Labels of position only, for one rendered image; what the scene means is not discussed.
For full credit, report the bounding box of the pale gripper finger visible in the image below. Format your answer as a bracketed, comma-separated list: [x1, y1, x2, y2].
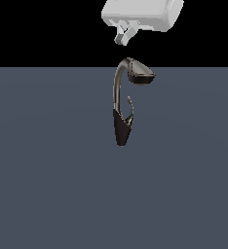
[125, 20, 140, 38]
[114, 22, 130, 47]

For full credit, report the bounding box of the thin metal faucet handle lever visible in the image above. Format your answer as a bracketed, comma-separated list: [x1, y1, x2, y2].
[126, 95, 135, 126]

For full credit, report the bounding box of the dark metal curved faucet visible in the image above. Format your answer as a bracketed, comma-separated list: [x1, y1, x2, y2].
[111, 56, 157, 148]

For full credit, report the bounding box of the white gripper body block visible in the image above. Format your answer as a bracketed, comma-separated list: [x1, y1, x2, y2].
[100, 0, 185, 33]

